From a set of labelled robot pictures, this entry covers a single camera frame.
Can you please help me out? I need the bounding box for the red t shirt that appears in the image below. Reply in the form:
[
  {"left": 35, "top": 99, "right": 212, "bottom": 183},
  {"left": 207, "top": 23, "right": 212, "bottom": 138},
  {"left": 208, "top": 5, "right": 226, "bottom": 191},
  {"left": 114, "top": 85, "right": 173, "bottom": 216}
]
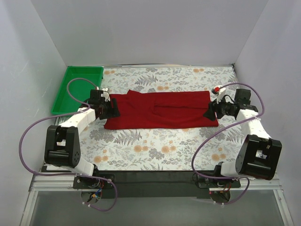
[{"left": 104, "top": 90, "right": 219, "bottom": 130}]

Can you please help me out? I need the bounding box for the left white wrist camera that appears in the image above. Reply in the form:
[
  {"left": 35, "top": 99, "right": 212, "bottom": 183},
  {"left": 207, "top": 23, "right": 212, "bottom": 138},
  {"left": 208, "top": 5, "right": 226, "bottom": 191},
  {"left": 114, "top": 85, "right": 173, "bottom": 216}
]
[{"left": 101, "top": 88, "right": 111, "bottom": 102}]

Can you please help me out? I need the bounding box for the floral patterned table mat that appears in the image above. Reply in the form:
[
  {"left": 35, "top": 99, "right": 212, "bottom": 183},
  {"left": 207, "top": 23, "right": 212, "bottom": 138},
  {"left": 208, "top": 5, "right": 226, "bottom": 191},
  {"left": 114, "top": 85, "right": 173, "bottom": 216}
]
[{"left": 80, "top": 66, "right": 245, "bottom": 170}]

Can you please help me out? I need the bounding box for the green plastic tray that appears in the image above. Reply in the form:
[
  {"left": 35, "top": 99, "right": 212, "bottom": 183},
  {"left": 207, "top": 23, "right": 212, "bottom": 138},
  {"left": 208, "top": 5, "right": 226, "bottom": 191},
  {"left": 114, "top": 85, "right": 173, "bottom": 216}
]
[{"left": 51, "top": 66, "right": 103, "bottom": 115}]

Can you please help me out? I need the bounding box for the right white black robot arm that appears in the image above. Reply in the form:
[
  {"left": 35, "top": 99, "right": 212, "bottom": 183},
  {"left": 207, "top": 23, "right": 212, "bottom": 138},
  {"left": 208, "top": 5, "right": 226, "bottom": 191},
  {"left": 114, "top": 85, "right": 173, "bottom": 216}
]
[{"left": 204, "top": 86, "right": 282, "bottom": 187}]

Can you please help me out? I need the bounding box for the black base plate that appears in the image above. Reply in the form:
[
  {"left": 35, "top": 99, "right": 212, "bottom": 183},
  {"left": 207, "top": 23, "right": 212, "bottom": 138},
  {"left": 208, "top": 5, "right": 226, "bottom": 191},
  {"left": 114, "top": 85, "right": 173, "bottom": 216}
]
[{"left": 72, "top": 170, "right": 240, "bottom": 198}]

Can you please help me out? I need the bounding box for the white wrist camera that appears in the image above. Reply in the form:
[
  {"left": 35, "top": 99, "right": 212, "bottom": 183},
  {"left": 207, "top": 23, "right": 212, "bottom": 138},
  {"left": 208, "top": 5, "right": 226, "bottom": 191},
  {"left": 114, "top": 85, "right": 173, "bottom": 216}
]
[
  {"left": 101, "top": 88, "right": 111, "bottom": 102},
  {"left": 211, "top": 86, "right": 226, "bottom": 103}
]

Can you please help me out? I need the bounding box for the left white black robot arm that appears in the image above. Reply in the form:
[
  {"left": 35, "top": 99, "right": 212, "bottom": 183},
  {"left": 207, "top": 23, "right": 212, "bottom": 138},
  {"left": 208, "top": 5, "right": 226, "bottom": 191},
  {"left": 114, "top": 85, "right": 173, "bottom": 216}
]
[{"left": 44, "top": 88, "right": 120, "bottom": 188}]

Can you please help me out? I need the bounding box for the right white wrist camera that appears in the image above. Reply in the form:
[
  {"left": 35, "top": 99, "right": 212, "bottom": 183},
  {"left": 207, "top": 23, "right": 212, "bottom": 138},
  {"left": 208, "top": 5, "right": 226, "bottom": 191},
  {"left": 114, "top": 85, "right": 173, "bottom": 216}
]
[{"left": 211, "top": 86, "right": 226, "bottom": 103}]

